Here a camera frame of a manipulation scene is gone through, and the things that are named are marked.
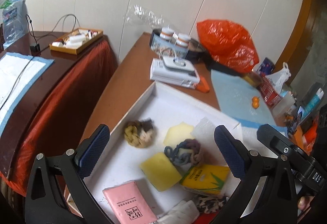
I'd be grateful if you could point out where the cardboard tray of small things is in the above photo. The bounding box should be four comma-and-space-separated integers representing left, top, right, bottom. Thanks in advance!
49, 27, 104, 55

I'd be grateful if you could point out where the white medicine bottle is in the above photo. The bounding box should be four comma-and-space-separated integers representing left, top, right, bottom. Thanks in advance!
160, 25, 175, 41
176, 32, 191, 48

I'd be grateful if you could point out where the grey braided chain scrunchie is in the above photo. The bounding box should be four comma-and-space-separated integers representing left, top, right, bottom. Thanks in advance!
164, 138, 203, 168

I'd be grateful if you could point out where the pink tissue pack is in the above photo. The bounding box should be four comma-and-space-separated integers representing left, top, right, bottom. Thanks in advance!
103, 180, 158, 224

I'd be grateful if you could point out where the white foam block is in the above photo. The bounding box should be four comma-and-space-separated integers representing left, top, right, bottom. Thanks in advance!
191, 117, 217, 143

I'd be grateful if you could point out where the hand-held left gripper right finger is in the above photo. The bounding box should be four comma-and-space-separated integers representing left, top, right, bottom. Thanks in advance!
212, 125, 298, 224

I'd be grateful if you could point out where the clear water jug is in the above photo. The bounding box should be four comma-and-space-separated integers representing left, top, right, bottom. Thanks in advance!
2, 0, 27, 44

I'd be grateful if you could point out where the wooden door frosted glass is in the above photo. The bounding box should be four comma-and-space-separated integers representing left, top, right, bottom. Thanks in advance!
276, 0, 327, 92

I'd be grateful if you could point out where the brass bowl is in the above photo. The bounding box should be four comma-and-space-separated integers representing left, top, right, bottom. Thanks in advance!
241, 71, 263, 88

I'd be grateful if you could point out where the dark wooden side table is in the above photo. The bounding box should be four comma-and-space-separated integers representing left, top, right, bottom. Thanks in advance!
0, 31, 108, 178

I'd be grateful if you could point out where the clear plastic container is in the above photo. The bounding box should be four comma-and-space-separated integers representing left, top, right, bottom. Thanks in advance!
272, 91, 298, 118

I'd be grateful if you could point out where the stack of white boxes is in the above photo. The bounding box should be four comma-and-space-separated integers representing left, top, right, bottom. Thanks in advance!
149, 58, 201, 89

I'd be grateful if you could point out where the white plastic bag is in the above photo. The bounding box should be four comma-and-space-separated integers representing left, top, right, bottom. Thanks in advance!
266, 62, 292, 93

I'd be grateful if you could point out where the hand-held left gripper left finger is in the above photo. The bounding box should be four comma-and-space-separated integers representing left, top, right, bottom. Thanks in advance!
25, 124, 113, 224

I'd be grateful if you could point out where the black round pan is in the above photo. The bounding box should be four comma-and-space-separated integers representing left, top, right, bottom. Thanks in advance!
186, 38, 207, 64

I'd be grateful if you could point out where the white tray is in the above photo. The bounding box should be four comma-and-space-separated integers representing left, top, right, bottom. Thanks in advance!
65, 80, 242, 224

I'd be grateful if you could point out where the braided rope knot ball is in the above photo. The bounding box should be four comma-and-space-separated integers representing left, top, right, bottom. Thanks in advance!
124, 118, 156, 148

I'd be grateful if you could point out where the orange plastic bag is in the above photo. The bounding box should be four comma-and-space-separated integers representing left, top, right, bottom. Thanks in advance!
197, 19, 260, 73

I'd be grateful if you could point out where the round printed tin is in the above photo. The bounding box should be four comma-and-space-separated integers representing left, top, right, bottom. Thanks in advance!
150, 29, 189, 60

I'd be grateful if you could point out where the light blue sheet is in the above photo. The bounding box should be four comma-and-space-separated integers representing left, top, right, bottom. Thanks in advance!
211, 68, 275, 126

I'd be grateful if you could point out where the black cable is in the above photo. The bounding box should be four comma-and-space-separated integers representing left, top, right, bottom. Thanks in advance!
0, 14, 78, 112

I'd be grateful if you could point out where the teal bottle white cap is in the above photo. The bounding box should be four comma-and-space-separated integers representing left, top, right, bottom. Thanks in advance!
303, 87, 325, 117

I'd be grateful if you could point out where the black smartphone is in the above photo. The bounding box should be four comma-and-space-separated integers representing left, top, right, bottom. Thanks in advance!
287, 105, 306, 135

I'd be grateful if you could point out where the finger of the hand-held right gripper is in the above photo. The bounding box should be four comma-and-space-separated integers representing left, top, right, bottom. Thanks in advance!
257, 124, 311, 167

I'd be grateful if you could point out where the clear plastic wrap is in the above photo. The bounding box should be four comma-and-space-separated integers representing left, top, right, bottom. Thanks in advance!
124, 4, 169, 33

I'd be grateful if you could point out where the yellow tissue pack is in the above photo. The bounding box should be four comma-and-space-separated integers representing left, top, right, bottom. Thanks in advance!
179, 165, 230, 195

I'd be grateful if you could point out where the leopard print scrunchie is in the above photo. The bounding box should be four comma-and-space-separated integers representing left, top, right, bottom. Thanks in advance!
192, 194, 229, 213

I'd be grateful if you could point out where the person's right hand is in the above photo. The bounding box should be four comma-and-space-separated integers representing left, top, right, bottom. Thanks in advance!
298, 195, 317, 217

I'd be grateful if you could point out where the white crumpled cloth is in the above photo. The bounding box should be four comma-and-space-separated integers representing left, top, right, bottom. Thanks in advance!
156, 200, 200, 224

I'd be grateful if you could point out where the pale yellow hexagon sponge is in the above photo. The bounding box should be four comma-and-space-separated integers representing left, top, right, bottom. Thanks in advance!
163, 122, 195, 146

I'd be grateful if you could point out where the blue printed can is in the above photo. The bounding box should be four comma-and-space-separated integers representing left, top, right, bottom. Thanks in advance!
257, 58, 275, 76

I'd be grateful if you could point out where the red table cloth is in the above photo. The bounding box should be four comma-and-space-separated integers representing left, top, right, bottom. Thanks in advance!
0, 38, 118, 197

